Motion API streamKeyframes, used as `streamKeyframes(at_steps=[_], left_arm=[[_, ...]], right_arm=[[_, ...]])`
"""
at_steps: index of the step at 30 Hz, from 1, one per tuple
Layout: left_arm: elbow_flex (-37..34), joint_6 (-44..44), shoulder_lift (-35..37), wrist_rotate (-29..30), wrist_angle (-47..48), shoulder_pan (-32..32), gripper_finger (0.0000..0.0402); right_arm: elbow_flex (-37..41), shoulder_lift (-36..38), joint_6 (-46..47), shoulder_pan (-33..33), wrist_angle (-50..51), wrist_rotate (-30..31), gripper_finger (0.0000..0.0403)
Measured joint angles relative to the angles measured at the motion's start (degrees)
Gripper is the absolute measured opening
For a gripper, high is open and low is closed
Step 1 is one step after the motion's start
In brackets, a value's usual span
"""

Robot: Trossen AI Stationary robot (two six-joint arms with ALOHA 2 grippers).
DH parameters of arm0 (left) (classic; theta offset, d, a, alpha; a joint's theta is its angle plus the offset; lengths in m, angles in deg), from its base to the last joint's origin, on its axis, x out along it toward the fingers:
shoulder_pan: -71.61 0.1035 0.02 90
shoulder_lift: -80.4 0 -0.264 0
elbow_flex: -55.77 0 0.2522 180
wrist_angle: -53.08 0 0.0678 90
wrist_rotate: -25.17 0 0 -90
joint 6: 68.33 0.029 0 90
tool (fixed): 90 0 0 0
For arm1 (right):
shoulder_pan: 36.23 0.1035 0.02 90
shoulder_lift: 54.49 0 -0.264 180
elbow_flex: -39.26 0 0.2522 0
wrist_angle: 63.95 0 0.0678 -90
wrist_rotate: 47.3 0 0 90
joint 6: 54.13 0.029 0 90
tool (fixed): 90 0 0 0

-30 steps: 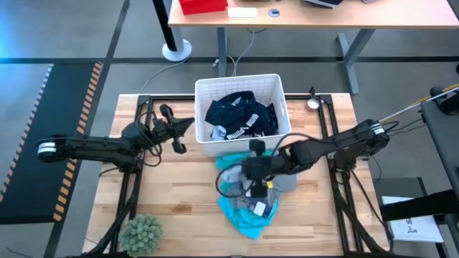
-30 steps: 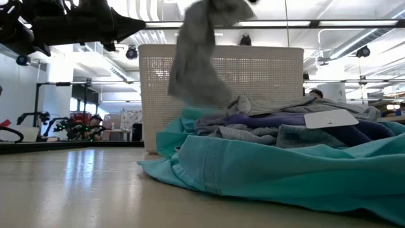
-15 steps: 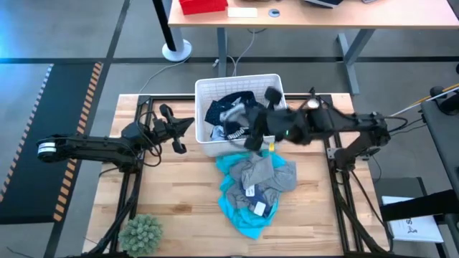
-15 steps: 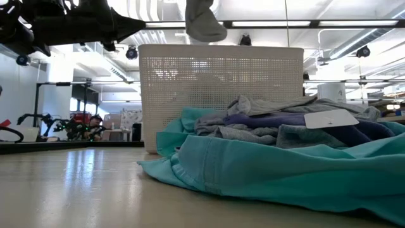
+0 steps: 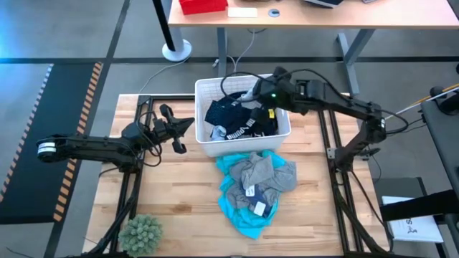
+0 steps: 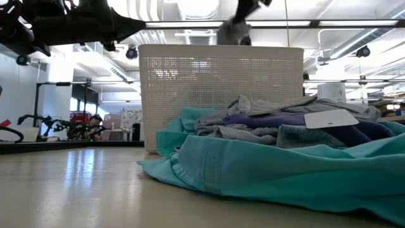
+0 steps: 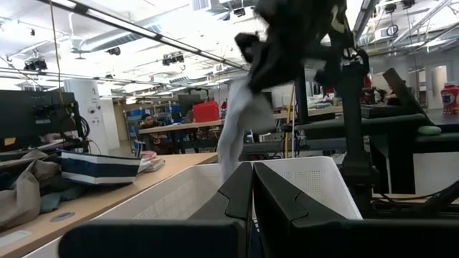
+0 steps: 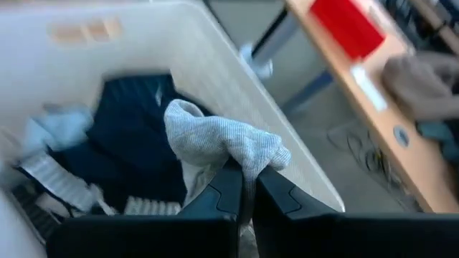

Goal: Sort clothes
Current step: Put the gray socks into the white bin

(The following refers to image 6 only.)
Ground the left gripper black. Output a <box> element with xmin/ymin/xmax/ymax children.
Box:
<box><xmin>30</xmin><ymin>0</ymin><xmax>147</xmax><ymax>52</ymax></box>

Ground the small grey cloth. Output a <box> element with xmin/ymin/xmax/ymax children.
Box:
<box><xmin>216</xmin><ymin>18</ymin><xmax>251</xmax><ymax>47</ymax></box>

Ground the teal garment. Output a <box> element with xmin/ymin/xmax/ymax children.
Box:
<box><xmin>136</xmin><ymin>106</ymin><xmax>405</xmax><ymax>226</ymax></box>

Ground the white perforated plastic basket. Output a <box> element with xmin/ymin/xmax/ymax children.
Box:
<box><xmin>138</xmin><ymin>44</ymin><xmax>305</xmax><ymax>155</ymax></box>

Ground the grey garment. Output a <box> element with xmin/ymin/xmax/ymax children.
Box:
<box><xmin>194</xmin><ymin>94</ymin><xmax>381</xmax><ymax>149</ymax></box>

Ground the black overhead rig beam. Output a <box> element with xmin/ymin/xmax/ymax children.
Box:
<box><xmin>144</xmin><ymin>18</ymin><xmax>405</xmax><ymax>31</ymax></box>

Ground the white pillar with logo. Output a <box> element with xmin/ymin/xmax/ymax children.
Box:
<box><xmin>317</xmin><ymin>82</ymin><xmax>347</xmax><ymax>103</ymax></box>

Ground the white garment tag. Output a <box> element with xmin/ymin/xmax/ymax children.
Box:
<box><xmin>303</xmin><ymin>108</ymin><xmax>360</xmax><ymax>130</ymax></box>

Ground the white background bin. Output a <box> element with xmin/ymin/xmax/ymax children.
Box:
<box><xmin>0</xmin><ymin>125</ymin><xmax>41</xmax><ymax>143</ymax></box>

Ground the wooden desk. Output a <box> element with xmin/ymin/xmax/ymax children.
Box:
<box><xmin>378</xmin><ymin>114</ymin><xmax>405</xmax><ymax>125</ymax></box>

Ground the black ceiling camera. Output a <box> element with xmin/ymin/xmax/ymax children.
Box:
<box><xmin>356</xmin><ymin>45</ymin><xmax>371</xmax><ymax>58</ymax></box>
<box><xmin>125</xmin><ymin>46</ymin><xmax>139</xmax><ymax>60</ymax></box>

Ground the black background rig frame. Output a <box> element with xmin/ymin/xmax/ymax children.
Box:
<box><xmin>33</xmin><ymin>80</ymin><xmax>92</xmax><ymax>140</ymax></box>

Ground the black aluminium table frame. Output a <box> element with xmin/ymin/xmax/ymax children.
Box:
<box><xmin>0</xmin><ymin>140</ymin><xmax>146</xmax><ymax>156</ymax></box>

